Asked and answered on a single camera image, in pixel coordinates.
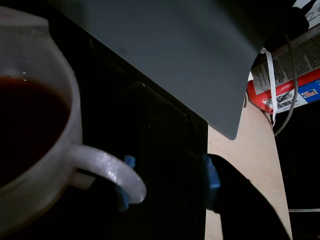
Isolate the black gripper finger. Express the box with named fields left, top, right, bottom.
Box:
left=201, top=153, right=294, bottom=240
left=53, top=154, right=156, bottom=240

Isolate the translucent pink kettle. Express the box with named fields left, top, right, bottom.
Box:
left=0, top=6, right=148, bottom=226

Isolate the dark brown liquid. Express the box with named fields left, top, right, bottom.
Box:
left=0, top=76, right=72, bottom=187

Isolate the black plastic crate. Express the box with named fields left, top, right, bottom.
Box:
left=273, top=99, right=320, bottom=240

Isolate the red and white carton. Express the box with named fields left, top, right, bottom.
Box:
left=246, top=24, right=320, bottom=116

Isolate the grey backdrop board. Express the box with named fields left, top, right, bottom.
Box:
left=47, top=0, right=270, bottom=141

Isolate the white printed paper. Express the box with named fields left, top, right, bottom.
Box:
left=291, top=0, right=320, bottom=32

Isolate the thin white cable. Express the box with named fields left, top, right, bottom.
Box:
left=288, top=207, right=320, bottom=213

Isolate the white flat strap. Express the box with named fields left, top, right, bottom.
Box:
left=258, top=48, right=278, bottom=127

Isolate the grey braided cable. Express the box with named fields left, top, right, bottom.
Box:
left=273, top=33, right=300, bottom=137

